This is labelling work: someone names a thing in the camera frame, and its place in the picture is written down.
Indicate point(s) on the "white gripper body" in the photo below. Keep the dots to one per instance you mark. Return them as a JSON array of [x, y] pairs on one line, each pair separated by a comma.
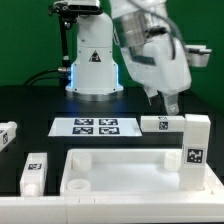
[[160, 61]]

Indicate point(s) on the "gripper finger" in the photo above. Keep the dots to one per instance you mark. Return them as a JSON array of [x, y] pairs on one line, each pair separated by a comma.
[[151, 94], [171, 104]]

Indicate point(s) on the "white desk top tray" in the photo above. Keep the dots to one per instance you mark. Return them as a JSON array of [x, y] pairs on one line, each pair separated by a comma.
[[129, 171]]

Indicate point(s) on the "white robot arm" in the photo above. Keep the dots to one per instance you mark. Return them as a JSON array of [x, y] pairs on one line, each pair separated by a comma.
[[94, 73]]

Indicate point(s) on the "white sheet with markers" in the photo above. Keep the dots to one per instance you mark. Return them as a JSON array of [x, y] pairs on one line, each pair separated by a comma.
[[94, 127]]

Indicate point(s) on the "white L-shaped corner fence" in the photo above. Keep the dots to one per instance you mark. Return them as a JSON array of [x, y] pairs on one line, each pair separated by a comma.
[[100, 207]]

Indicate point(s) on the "black camera on stand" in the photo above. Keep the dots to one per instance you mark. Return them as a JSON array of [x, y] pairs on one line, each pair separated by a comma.
[[84, 6]]

